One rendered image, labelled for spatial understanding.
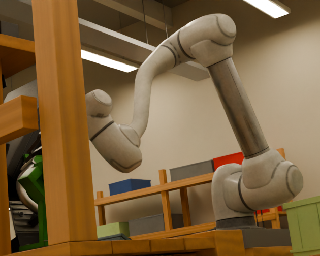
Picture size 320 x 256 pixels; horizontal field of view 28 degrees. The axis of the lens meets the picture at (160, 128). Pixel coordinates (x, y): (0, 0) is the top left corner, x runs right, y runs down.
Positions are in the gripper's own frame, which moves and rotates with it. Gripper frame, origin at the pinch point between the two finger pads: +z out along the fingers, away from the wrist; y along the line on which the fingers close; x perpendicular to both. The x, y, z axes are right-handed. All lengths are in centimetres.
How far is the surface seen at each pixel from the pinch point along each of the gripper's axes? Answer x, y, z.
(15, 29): -6.1, 35.2, -33.8
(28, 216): 11.9, -10.3, 8.2
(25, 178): 28.3, 2.3, -18.6
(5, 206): 36.2, 1.3, -12.2
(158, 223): -454, -220, 318
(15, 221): 17.0, -7.6, 8.6
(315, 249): 22, -73, -65
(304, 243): 19, -72, -62
